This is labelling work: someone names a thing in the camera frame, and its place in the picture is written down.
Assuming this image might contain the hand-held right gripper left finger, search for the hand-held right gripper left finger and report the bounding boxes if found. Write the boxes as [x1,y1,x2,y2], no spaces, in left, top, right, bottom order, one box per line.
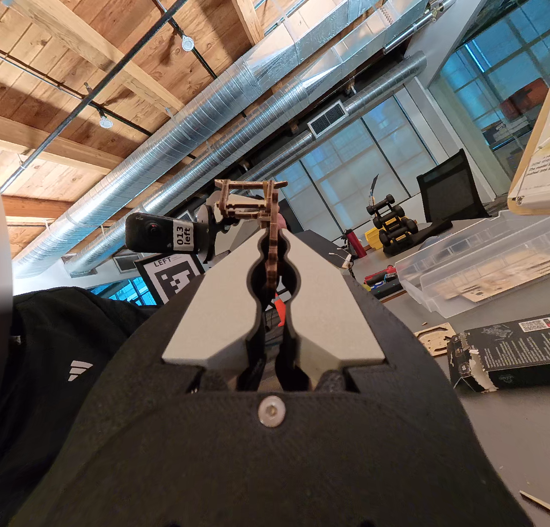
[162,228,269,392]

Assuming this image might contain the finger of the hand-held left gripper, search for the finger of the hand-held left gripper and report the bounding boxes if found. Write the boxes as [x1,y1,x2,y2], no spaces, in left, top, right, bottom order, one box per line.
[205,193,265,218]

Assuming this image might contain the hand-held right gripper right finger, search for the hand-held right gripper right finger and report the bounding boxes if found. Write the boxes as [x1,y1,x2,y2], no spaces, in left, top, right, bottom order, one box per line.
[279,227,386,390]

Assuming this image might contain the wooden model lever assembly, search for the wooden model lever assembly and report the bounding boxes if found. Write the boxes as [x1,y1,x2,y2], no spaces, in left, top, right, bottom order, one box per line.
[260,211,286,290]

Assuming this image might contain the black framed marker sign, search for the black framed marker sign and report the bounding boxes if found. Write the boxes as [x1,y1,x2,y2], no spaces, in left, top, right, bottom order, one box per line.
[134,254,205,306]

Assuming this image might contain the red hand tool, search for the red hand tool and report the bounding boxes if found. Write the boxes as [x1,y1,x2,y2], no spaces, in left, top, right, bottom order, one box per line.
[364,266,400,297]

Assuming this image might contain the red cylinder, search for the red cylinder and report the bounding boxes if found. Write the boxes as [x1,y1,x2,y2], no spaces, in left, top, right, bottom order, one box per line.
[342,230,367,259]

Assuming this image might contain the laser-cut wooden kit sheet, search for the laser-cut wooden kit sheet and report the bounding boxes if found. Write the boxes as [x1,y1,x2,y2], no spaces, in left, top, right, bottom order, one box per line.
[415,322,457,358]

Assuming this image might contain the black dumbbell rack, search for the black dumbbell rack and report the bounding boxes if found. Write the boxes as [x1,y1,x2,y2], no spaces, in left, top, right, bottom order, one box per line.
[366,194,418,254]

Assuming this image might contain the white vent grille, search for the white vent grille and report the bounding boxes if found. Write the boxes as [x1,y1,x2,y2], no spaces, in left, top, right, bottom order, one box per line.
[307,101,348,138]

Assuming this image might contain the clear plastic storage box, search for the clear plastic storage box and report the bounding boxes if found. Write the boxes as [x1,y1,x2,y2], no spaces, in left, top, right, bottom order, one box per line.
[394,209,550,319]

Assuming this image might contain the small black mesh chair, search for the small black mesh chair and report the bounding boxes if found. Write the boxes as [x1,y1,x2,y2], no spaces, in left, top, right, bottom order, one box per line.
[417,149,490,231]

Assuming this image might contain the grey ceiling pipe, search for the grey ceiling pipe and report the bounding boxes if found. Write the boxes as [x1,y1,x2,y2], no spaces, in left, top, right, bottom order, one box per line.
[0,0,212,192]

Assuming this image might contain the dark cardboard kit box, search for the dark cardboard kit box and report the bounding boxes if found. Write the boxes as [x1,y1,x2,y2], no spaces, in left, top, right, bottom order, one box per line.
[447,316,550,393]

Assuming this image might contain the colour printed instruction manual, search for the colour printed instruction manual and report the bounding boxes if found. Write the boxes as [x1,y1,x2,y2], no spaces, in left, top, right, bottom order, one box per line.
[522,144,550,197]

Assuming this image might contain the wooden wedge stick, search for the wooden wedge stick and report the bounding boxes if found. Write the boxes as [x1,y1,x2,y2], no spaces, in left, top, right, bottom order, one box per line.
[519,490,550,512]

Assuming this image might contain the silver ventilation duct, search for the silver ventilation duct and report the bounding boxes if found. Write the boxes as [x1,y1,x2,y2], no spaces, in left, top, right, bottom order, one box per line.
[12,0,430,279]
[64,0,435,277]

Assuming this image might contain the round silver duct pipe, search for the round silver duct pipe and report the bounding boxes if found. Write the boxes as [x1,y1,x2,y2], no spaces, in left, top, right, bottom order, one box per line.
[238,51,427,184]

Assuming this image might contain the black ceiling rail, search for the black ceiling rail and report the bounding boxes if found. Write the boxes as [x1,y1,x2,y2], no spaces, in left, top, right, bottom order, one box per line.
[0,51,152,136]
[134,0,246,117]

